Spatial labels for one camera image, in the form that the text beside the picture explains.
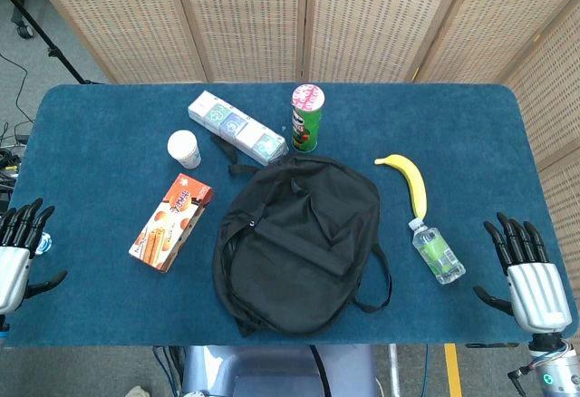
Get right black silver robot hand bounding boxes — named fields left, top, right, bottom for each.
left=472, top=211, right=574, bottom=336

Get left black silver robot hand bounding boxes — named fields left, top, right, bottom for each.
left=0, top=197, right=69, bottom=317

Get black fabric backpack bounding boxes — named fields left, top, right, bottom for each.
left=210, top=132, right=394, bottom=339

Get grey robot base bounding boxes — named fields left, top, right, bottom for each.
left=179, top=344, right=381, bottom=397

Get clear water bottle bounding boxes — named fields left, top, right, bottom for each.
left=30, top=230, right=53, bottom=258

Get green label drink bottle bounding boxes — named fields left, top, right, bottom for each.
left=408, top=216, right=468, bottom=286

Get yellow floor tape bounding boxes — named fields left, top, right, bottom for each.
left=443, top=344, right=464, bottom=397

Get yellow banana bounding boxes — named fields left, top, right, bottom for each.
left=373, top=153, right=429, bottom=220

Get orange biscuit box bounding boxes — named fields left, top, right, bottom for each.
left=128, top=172, right=216, bottom=275

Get blue table mat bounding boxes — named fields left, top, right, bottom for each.
left=0, top=82, right=580, bottom=349

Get white paper cup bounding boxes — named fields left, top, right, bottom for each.
left=166, top=130, right=203, bottom=170

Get black tripod stand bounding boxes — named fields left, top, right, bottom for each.
left=0, top=0, right=108, bottom=86

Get black office chair base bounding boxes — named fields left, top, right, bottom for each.
left=7, top=0, right=36, bottom=39

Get white tissue multipack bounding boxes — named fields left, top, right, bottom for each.
left=187, top=90, right=290, bottom=167

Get green Pringles can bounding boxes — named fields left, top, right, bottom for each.
left=290, top=83, right=327, bottom=154

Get black floor cables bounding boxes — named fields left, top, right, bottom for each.
left=0, top=52, right=36, bottom=218

